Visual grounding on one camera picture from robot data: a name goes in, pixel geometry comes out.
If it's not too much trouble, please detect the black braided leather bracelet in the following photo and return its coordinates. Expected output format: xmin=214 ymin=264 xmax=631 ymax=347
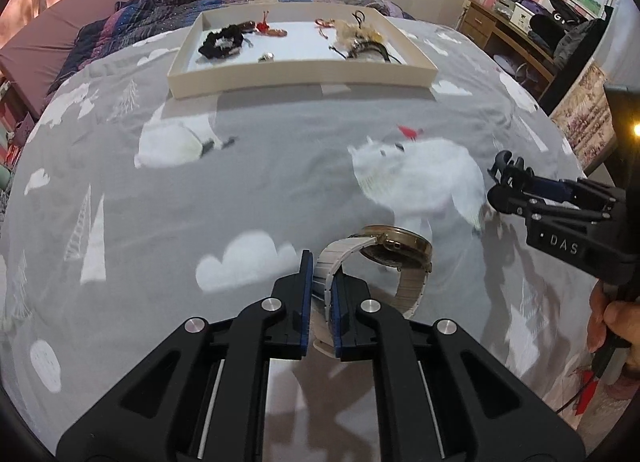
xmin=330 ymin=39 xmax=403 ymax=65

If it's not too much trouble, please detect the black cable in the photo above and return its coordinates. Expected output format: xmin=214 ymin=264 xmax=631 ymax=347
xmin=552 ymin=337 xmax=621 ymax=415

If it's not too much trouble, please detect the white storage case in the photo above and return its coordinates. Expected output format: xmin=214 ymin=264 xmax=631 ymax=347
xmin=495 ymin=0 xmax=543 ymax=25

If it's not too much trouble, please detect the cream fluffy hair tie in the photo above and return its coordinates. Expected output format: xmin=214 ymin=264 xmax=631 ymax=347
xmin=334 ymin=19 xmax=388 ymax=45

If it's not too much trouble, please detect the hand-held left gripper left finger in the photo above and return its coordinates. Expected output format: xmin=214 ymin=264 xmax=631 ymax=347
xmin=56 ymin=249 xmax=313 ymax=462

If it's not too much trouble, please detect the mauve mattress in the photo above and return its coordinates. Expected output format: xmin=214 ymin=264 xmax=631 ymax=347
xmin=0 ymin=0 xmax=141 ymax=118

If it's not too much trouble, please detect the silver band wristwatch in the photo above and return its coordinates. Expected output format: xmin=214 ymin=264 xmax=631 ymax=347
xmin=311 ymin=224 xmax=433 ymax=355

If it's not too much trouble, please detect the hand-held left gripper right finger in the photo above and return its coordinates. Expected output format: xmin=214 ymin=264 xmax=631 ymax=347
xmin=330 ymin=269 xmax=586 ymax=462

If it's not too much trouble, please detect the white cardboard tray box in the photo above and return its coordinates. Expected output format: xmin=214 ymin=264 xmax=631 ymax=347
xmin=167 ymin=4 xmax=437 ymax=100

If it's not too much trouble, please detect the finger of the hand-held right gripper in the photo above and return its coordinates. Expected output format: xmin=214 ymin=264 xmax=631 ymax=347
xmin=500 ymin=164 xmax=623 ymax=208
xmin=486 ymin=184 xmax=613 ymax=223

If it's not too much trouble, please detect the black scrunchie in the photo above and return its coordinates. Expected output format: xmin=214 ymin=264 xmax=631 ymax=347
xmin=197 ymin=24 xmax=246 ymax=60

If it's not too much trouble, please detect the orange gourd pendant red knot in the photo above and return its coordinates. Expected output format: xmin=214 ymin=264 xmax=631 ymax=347
xmin=255 ymin=9 xmax=290 ymax=39

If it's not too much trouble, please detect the wooden desk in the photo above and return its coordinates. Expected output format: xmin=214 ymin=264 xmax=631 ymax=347
xmin=457 ymin=0 xmax=566 ymax=93

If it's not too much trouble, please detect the black jacket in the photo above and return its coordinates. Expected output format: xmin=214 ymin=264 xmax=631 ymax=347
xmin=552 ymin=17 xmax=608 ymax=73

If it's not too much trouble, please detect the person's right hand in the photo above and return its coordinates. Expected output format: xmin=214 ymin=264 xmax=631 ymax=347
xmin=587 ymin=284 xmax=640 ymax=355

